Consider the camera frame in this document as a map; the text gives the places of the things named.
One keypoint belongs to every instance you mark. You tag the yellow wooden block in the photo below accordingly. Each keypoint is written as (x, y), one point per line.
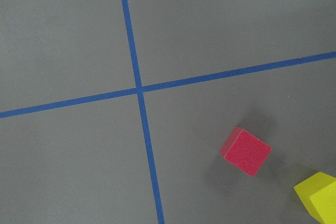
(317, 193)

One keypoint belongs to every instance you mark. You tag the red wooden block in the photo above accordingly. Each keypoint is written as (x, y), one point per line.
(245, 151)

